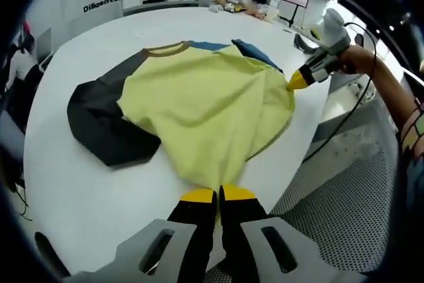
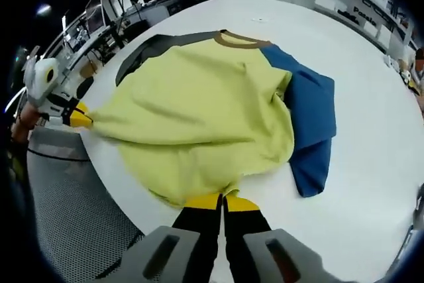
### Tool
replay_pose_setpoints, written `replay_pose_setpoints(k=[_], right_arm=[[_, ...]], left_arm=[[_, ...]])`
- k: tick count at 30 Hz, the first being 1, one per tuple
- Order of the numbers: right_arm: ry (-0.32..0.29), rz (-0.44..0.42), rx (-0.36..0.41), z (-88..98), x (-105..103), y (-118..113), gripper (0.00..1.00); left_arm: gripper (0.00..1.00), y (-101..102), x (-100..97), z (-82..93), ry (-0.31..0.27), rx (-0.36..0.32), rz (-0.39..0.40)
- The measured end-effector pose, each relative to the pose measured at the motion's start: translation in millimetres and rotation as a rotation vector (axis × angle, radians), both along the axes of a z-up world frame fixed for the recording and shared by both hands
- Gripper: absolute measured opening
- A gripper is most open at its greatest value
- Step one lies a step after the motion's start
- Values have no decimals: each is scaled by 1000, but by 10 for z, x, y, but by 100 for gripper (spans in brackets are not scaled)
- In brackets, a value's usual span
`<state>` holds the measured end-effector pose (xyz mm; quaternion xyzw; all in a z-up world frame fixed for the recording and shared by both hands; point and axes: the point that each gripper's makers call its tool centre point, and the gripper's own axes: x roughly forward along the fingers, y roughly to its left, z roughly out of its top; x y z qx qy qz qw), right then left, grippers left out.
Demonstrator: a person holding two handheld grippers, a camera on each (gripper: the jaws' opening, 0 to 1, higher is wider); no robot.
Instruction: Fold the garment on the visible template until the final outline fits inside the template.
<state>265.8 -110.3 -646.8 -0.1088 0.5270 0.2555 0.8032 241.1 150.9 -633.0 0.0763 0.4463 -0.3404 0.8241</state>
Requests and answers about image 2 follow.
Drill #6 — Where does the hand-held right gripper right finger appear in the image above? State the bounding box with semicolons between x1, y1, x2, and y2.
223;194;332;283

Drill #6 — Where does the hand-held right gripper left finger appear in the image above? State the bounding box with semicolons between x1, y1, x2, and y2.
122;192;224;283

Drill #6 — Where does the yellow blue grey garment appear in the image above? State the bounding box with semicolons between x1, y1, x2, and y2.
115;29;338;210

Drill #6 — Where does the black computer mouse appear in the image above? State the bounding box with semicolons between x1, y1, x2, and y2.
76;76;95;99

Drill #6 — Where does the grey mesh office chair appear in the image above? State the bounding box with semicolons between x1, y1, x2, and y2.
25;126;147;276

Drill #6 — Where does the silver computer monitor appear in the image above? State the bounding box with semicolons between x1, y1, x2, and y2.
85;0;112;34

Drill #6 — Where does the grey metal shelf unit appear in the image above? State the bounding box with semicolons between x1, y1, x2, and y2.
313;0;417;50

